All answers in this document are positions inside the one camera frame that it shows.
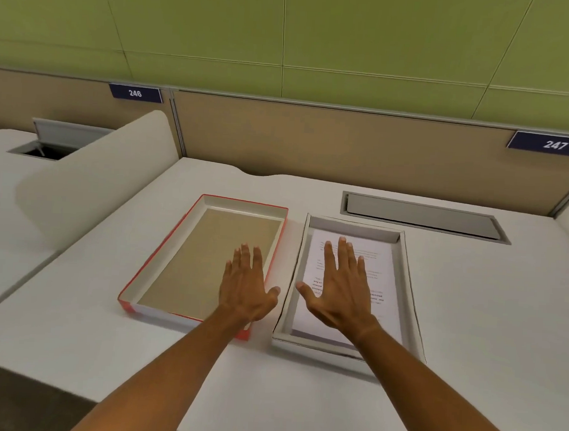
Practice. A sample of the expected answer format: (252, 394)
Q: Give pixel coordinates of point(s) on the person's left hand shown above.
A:
(245, 291)

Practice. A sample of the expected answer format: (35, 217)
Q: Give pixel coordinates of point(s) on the person's right hand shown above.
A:
(344, 299)

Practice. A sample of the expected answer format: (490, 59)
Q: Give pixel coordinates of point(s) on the person's left thumb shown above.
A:
(272, 295)

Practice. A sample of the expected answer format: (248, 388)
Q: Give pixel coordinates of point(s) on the person's right thumb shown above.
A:
(305, 293)

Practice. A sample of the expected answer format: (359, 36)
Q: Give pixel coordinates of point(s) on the person's left little finger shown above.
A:
(226, 274)

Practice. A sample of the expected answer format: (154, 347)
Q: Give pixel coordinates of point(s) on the person's left middle finger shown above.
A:
(246, 261)

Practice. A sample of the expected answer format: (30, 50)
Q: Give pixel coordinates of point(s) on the person's right little finger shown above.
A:
(363, 276)

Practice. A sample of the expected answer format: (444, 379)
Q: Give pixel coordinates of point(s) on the person's right middle finger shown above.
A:
(343, 261)

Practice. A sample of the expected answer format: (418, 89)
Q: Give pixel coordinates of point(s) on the person's right forearm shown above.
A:
(427, 396)

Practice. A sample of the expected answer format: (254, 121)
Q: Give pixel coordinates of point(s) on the person's left forearm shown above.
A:
(161, 382)

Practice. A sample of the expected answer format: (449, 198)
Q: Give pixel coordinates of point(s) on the stack of printed white paper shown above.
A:
(381, 275)

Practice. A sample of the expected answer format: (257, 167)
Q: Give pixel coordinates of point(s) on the brown cardboard sheet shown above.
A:
(201, 261)

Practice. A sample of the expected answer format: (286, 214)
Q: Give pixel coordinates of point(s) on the white shallow cardboard box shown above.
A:
(409, 286)

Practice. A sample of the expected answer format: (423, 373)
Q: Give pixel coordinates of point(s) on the red shallow cardboard box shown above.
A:
(168, 245)

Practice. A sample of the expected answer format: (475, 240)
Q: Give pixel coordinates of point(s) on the beige partition panel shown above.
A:
(340, 144)
(43, 95)

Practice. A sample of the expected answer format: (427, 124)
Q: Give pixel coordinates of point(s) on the blue desk number label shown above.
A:
(552, 144)
(135, 93)

